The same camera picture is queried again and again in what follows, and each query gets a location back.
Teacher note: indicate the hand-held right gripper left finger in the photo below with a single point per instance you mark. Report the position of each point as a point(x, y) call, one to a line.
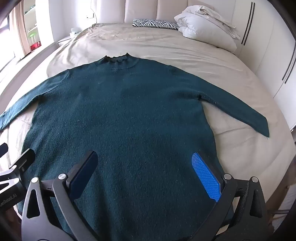
point(84, 171)

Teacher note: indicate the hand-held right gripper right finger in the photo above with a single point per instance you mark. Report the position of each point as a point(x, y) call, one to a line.
point(205, 176)

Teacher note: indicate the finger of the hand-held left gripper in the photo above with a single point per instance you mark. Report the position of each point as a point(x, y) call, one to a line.
point(23, 161)
point(3, 148)

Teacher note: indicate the dark green knit sweater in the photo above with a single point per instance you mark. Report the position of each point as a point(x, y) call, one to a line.
point(129, 115)

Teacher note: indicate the white window ledge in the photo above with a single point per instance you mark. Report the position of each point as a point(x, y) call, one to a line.
point(30, 61)

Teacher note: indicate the red storage box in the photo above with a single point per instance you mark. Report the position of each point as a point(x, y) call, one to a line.
point(35, 46)

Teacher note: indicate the green stool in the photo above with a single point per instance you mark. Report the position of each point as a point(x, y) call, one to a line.
point(32, 36)

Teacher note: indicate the beige curtain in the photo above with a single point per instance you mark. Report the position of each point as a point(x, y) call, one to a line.
point(17, 32)

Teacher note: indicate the white nightstand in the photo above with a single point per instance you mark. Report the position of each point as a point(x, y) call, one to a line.
point(66, 40)

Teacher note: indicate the bed with beige sheet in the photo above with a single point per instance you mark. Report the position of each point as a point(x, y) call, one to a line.
point(161, 44)

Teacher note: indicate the white folded duvet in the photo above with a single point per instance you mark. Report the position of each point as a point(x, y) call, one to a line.
point(205, 27)

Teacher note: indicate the zebra print pillow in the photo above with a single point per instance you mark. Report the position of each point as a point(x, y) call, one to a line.
point(153, 23)

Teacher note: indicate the beige padded headboard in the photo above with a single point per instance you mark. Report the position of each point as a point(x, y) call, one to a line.
point(148, 9)

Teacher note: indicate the white wall shelf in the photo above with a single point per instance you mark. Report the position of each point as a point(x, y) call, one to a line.
point(33, 23)

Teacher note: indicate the wall socket panel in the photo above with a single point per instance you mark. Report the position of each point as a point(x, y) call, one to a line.
point(89, 16)

